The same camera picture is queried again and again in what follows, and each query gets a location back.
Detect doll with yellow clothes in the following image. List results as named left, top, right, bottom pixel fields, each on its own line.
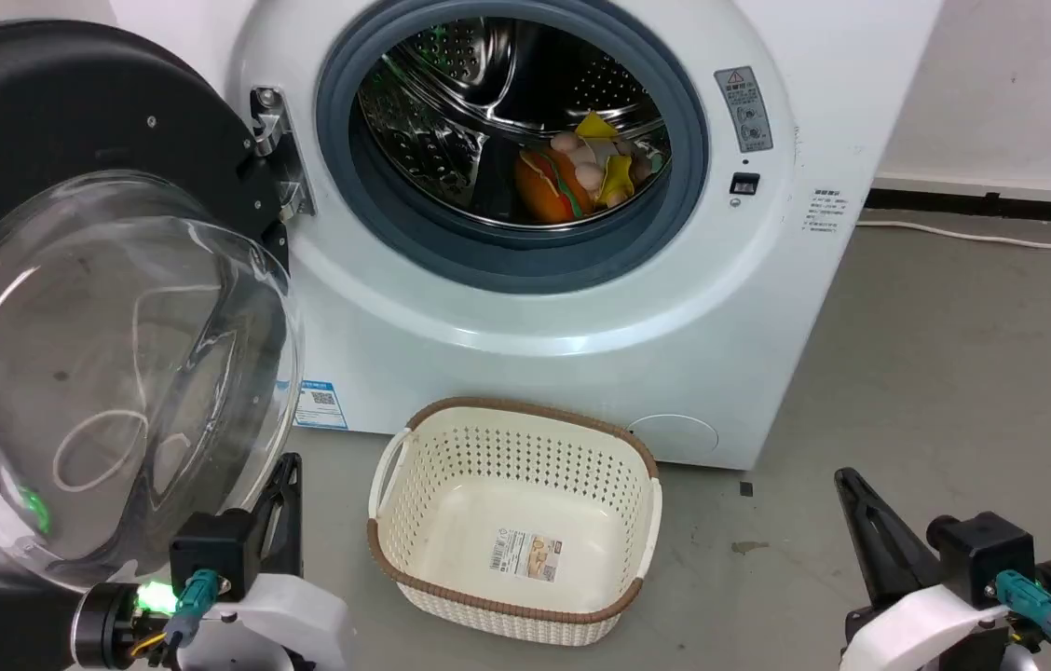
left=549, top=112, right=667, bottom=212

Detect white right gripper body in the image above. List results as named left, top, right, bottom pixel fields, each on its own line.
left=839, top=582, right=1017, bottom=671

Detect small text sticker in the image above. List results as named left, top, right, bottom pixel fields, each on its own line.
left=802, top=189, right=853, bottom=237

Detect white front-load washing machine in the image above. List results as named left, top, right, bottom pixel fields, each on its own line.
left=106, top=0, right=946, bottom=472

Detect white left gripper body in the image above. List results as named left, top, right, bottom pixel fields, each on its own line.
left=176, top=571, right=355, bottom=671

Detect metal door hinge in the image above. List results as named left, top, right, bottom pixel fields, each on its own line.
left=249, top=86, right=317, bottom=222

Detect black baseboard strip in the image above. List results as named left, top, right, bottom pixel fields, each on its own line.
left=865, top=186, right=1051, bottom=226

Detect round drain filter cover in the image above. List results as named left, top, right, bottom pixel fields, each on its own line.
left=627, top=414, right=721, bottom=465

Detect stainless steel washer drum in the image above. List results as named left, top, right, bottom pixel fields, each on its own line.
left=353, top=16, right=676, bottom=230

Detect hamburger plush toy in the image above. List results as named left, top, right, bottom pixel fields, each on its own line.
left=514, top=149, right=597, bottom=226

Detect black washer door glass bowl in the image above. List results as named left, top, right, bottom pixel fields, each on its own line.
left=0, top=19, right=307, bottom=671

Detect left cable teal connector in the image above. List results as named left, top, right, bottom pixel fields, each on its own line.
left=161, top=568, right=222, bottom=655

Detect cream laundry basket brown rim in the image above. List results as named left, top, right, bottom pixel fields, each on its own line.
left=366, top=396, right=665, bottom=649

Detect basket product label sticker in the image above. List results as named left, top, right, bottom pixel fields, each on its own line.
left=488, top=527, right=564, bottom=583

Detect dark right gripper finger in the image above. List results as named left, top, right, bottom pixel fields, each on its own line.
left=834, top=467, right=945, bottom=609

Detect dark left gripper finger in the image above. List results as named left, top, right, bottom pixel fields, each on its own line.
left=249, top=453, right=305, bottom=579

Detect white floor cable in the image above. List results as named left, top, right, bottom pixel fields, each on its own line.
left=854, top=218, right=1051, bottom=252

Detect grey warning sticker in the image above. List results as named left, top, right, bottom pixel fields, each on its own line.
left=714, top=65, right=775, bottom=155

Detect blue white QR label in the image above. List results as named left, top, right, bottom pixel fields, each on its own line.
left=276, top=378, right=350, bottom=431

